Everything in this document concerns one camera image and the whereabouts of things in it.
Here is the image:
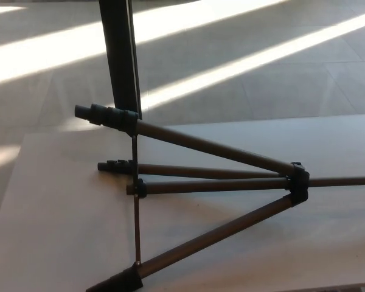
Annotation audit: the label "black upright pole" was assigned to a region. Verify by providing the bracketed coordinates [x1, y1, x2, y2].
[98, 0, 143, 121]

